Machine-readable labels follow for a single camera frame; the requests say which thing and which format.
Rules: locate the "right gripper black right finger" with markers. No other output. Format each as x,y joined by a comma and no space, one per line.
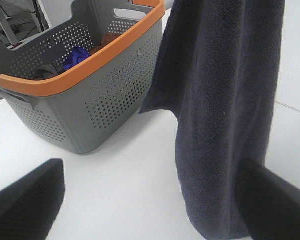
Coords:
268,204

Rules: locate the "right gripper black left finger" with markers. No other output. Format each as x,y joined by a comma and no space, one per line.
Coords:
30,206

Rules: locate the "dark navy towel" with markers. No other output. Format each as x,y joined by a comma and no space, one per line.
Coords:
217,72

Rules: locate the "grey cloth in basket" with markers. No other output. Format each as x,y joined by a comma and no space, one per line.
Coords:
48,71

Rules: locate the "grey basket with orange rim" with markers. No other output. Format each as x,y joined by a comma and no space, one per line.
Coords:
81,108

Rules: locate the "blue cloth in basket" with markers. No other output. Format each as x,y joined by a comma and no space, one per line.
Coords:
77,56

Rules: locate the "brown cloth in basket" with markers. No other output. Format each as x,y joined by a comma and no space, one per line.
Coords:
106,40

